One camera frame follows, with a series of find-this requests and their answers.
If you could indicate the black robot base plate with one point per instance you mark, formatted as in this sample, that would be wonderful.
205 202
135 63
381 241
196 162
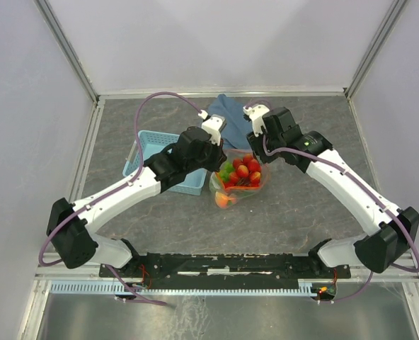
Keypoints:
227 271

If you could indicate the clear zip bag orange zipper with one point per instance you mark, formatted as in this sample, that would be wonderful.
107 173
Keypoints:
238 187

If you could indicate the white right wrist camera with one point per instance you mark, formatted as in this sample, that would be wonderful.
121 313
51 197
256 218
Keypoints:
255 115

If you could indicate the aluminium frame post left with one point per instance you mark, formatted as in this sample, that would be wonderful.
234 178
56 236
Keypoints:
52 21

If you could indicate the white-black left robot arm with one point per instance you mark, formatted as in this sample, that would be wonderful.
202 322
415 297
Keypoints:
72 227

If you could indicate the aluminium frame post right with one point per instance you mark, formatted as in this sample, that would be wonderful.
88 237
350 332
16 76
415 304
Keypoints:
380 37

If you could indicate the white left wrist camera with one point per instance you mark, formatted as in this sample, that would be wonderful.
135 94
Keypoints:
213 125

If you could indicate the aluminium frame post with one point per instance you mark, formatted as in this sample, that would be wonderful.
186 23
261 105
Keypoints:
52 21
380 37

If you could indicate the green toy grapes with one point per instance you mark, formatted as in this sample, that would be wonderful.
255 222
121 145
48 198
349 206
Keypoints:
226 169

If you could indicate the orange-red toy peach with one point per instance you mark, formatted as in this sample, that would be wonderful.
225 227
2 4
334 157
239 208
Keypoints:
224 200

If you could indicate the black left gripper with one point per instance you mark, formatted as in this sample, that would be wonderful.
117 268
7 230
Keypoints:
219 157

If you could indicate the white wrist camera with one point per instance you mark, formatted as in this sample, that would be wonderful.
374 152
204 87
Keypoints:
213 125
255 115

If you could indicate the blue folded cloth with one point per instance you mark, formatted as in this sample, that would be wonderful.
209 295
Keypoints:
237 128

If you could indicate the red toy strawberry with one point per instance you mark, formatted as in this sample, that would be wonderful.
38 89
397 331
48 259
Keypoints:
254 166
255 177
242 171

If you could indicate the light blue plastic basket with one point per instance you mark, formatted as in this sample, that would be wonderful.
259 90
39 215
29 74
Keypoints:
153 142

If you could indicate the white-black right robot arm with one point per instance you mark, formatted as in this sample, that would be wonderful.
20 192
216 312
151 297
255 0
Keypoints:
388 231

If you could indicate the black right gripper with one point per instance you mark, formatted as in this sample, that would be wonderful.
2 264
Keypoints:
256 149

